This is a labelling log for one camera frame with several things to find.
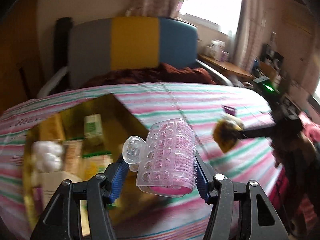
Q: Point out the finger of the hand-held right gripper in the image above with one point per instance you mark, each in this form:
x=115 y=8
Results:
x=255 y=133

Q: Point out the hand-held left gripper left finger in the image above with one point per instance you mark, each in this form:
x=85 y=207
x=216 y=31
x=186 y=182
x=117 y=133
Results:
x=118 y=180

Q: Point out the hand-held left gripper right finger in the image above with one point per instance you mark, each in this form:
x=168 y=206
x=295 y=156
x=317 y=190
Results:
x=201 y=180

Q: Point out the small yellow cake piece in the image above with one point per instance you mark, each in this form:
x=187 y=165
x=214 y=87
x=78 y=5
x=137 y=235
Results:
x=226 y=137

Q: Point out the pink hair roller with clip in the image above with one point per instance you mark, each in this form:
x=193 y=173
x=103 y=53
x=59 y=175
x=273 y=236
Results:
x=172 y=155

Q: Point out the yellow storage box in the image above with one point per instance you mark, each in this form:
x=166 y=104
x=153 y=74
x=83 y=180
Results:
x=125 y=118

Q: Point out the white paper box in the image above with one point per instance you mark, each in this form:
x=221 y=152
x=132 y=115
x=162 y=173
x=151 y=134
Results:
x=56 y=186

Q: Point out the white cotton ball pack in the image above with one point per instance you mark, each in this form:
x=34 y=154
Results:
x=47 y=155

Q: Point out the pink cloth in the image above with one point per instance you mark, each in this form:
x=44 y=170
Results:
x=311 y=130

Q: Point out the small purple box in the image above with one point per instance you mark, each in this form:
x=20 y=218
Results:
x=230 y=110

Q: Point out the black device with green light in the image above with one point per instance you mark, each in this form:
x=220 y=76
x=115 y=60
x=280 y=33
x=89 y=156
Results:
x=268 y=87

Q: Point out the cardboard box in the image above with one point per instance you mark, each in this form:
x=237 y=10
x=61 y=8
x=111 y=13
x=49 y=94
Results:
x=268 y=70

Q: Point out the striped tablecloth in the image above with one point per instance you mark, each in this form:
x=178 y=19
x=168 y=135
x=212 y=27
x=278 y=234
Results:
x=200 y=100

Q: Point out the wooden side desk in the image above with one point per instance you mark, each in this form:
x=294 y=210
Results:
x=230 y=67

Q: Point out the purple product box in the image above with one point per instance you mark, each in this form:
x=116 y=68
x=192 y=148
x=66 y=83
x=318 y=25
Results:
x=225 y=56

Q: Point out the white product box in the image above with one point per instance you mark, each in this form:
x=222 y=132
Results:
x=215 y=48

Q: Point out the dark red blanket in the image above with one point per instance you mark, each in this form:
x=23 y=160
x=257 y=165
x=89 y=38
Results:
x=150 y=75

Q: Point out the grey yellow blue headboard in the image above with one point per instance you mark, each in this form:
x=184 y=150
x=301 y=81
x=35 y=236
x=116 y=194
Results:
x=135 y=42

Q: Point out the brown wooden wardrobe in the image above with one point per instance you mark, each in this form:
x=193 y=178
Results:
x=15 y=55

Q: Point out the grey sofa frame rail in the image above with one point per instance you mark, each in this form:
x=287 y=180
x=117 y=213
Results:
x=215 y=72

